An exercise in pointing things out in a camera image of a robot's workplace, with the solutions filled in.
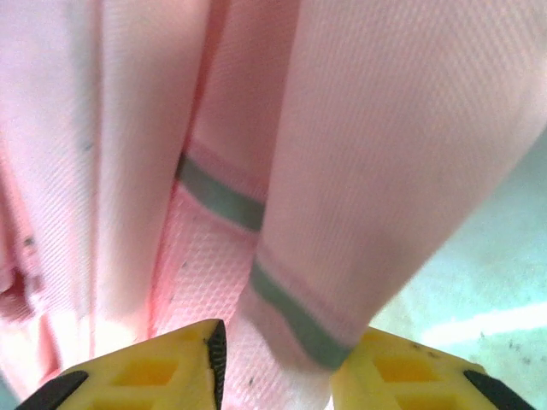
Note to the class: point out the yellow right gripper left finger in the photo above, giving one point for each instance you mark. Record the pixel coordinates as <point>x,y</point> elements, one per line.
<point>141,376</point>

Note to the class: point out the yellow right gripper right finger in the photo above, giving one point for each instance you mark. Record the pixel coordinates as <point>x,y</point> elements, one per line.
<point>419,376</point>

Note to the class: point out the pink school backpack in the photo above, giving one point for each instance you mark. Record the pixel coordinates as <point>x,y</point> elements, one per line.
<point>342,149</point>

